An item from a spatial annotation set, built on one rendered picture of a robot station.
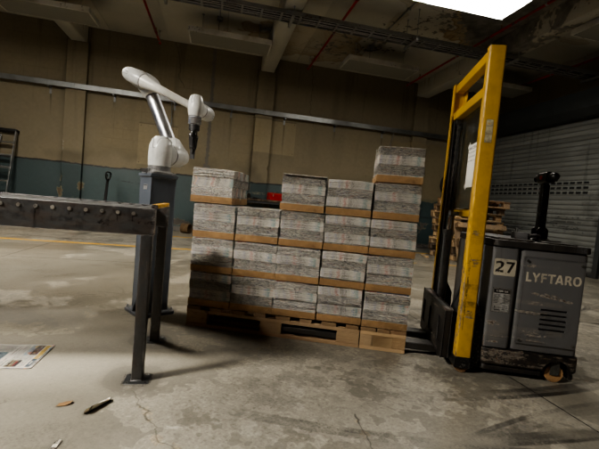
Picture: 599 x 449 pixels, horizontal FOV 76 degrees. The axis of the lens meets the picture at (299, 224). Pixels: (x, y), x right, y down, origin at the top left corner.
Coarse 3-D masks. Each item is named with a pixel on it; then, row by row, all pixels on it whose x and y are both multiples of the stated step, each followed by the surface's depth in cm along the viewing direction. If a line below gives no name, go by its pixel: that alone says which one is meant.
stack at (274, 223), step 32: (224, 224) 253; (256, 224) 251; (288, 224) 249; (320, 224) 246; (352, 224) 244; (192, 256) 257; (224, 256) 254; (256, 256) 251; (288, 256) 249; (320, 256) 248; (352, 256) 244; (192, 288) 258; (224, 288) 256; (256, 288) 253; (288, 288) 250; (320, 288) 248; (192, 320) 259; (224, 320) 270; (256, 320) 276; (288, 320) 250
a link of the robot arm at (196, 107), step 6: (192, 96) 267; (198, 96) 267; (192, 102) 266; (198, 102) 267; (192, 108) 266; (198, 108) 267; (204, 108) 273; (192, 114) 267; (198, 114) 268; (204, 114) 276
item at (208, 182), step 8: (200, 168) 253; (208, 168) 253; (200, 176) 253; (208, 176) 253; (216, 176) 252; (224, 176) 251; (232, 176) 250; (240, 176) 264; (192, 184) 255; (200, 184) 254; (208, 184) 253; (216, 184) 252; (224, 184) 252; (232, 184) 252; (192, 192) 255; (200, 192) 254; (208, 192) 253; (216, 192) 253; (224, 192) 252; (232, 192) 251
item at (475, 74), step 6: (486, 54) 222; (480, 60) 231; (486, 60) 221; (474, 66) 242; (480, 66) 230; (474, 72) 241; (480, 72) 237; (468, 78) 253; (474, 78) 249; (462, 84) 267; (468, 84) 260; (456, 90) 280; (462, 90) 273
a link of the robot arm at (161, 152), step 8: (160, 136) 270; (152, 144) 268; (160, 144) 268; (168, 144) 272; (152, 152) 267; (160, 152) 268; (168, 152) 272; (176, 152) 282; (152, 160) 268; (160, 160) 268; (168, 160) 273
